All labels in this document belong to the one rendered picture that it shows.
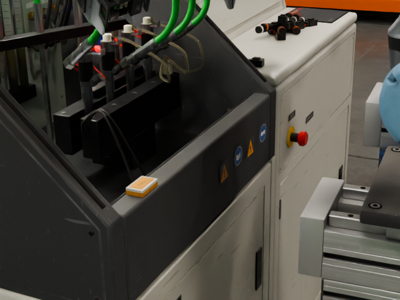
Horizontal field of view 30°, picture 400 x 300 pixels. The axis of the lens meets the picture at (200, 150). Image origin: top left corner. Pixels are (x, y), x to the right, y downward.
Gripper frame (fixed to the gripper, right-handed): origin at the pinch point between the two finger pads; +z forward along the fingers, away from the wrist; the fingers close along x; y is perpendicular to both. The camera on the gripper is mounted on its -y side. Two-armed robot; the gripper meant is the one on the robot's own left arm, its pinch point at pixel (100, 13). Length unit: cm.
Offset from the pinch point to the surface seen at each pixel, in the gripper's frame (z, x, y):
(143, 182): 6.8, -5.7, 26.5
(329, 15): 70, 85, -13
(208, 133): 22.3, 14.4, 18.9
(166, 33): 15.9, 14.9, -0.3
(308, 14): 73, 81, -17
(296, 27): 57, 66, -8
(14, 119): -2.6, -20.5, 12.6
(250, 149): 34.6, 25.7, 22.1
